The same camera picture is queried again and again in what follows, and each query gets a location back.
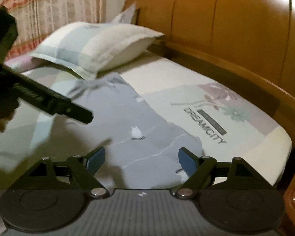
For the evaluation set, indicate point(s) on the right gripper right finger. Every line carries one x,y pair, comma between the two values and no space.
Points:
198,169

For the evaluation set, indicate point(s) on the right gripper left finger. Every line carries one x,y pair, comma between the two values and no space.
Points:
84,168

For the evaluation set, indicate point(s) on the blue-grey printed pajama pants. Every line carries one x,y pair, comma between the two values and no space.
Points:
141,147

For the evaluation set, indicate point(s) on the patchwork pastel bed sheet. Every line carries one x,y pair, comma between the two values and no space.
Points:
227,125

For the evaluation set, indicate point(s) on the red beige patterned curtain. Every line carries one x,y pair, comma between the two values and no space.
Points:
37,19

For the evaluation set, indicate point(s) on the green plaid pillow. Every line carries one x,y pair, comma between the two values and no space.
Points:
88,48

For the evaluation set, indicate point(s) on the grey floral back pillow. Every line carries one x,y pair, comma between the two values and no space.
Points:
128,16

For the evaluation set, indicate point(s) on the brown wooden headboard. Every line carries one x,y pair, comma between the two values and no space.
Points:
246,43

